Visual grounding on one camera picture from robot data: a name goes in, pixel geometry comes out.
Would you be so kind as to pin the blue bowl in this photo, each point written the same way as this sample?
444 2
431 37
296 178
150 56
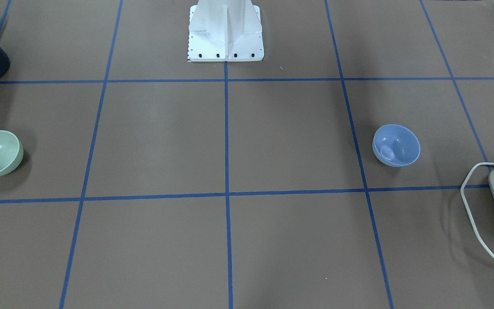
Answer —
395 146

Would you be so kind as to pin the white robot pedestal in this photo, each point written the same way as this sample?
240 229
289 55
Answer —
225 30

